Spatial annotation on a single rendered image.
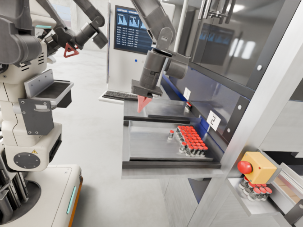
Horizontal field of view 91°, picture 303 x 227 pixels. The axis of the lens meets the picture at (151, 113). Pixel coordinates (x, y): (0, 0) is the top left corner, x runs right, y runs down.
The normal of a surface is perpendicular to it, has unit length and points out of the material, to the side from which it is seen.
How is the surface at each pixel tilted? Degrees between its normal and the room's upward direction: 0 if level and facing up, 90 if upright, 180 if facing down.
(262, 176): 90
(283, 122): 90
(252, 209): 0
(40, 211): 0
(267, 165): 0
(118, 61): 90
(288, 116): 90
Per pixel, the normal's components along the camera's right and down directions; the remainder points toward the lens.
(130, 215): 0.16, -0.88
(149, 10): -0.02, 0.29
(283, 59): -0.98, -0.07
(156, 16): 0.19, 0.40
